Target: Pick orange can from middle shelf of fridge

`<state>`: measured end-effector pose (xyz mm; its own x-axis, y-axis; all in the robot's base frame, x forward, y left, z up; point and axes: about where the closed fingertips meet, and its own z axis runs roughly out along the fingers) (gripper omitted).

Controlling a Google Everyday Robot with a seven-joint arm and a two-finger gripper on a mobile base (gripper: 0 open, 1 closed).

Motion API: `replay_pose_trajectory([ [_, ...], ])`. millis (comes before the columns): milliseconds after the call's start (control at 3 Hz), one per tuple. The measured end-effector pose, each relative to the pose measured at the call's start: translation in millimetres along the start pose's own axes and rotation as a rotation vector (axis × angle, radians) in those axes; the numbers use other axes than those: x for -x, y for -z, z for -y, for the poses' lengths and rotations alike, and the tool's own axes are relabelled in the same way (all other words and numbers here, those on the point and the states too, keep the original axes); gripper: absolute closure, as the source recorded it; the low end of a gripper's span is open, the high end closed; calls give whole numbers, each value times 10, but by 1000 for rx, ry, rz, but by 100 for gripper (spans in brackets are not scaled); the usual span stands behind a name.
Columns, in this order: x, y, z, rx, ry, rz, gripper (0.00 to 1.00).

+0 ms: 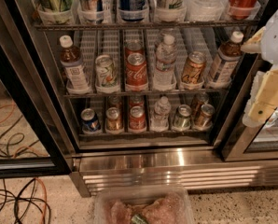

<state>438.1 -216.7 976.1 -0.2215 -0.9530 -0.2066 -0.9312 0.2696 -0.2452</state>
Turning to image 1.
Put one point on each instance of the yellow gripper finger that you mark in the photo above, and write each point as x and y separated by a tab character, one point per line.
264	98
252	45

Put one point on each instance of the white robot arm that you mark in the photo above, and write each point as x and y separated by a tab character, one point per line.
269	42

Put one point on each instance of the red cola can top shelf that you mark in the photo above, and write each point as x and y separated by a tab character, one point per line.
241	9

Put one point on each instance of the right glass fridge door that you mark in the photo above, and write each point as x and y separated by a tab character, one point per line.
237	141

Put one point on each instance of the glass fridge door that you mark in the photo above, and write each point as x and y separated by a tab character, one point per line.
25	57
237	141

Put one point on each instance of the large water bottle top shelf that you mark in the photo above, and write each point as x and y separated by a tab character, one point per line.
204	10

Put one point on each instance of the orange soda can middle shelf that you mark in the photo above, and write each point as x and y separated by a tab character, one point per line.
193	67

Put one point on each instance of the orange can bottom shelf behind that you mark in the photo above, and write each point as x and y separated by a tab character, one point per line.
198	100

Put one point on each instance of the orange can bottom shelf front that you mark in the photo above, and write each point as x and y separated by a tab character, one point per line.
204	117

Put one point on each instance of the clear water bottle middle shelf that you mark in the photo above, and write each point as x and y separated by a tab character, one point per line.
166	54

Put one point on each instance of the green silver can bottom shelf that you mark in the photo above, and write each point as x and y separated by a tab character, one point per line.
182	118

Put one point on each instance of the stainless steel fridge base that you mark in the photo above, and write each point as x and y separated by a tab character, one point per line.
189	167

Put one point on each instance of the small water bottle bottom shelf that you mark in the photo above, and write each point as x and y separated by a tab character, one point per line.
160	115

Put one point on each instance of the red cola can behind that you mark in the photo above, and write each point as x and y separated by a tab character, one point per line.
133	46

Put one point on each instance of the red cola can front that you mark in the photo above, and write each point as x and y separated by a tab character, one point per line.
136	73

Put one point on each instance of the red can bottom shelf behind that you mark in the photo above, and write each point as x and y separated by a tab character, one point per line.
136	100

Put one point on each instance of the red can bottom shelf front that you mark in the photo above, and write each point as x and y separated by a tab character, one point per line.
137	118

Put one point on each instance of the gold can bottom shelf behind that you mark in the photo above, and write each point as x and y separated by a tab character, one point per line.
114	101

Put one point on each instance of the gold can shelf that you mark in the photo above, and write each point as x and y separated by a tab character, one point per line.
114	101
114	119

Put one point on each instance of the white green soda can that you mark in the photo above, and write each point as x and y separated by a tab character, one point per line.
106	71

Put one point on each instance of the gold can bottom shelf front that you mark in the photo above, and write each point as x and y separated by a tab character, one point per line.
114	119

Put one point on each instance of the blue can bottom shelf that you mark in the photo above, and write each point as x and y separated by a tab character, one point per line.
90	121

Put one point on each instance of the left glass fridge door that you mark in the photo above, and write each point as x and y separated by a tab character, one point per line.
25	57

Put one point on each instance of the right brown tea bottle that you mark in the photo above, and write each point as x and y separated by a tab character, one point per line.
226	59

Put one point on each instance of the brown tea bottle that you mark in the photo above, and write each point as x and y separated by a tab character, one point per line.
226	59
72	62

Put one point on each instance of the clear plastic food container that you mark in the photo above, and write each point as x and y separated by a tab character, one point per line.
150	204

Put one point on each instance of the left brown tea bottle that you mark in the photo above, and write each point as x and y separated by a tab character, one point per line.
72	62

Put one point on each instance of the middle wire shelf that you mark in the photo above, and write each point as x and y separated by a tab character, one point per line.
129	93

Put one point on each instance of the wire shelf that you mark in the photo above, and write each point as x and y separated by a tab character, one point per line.
129	93
142	25

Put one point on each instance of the top wire shelf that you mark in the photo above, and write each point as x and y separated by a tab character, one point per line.
142	25

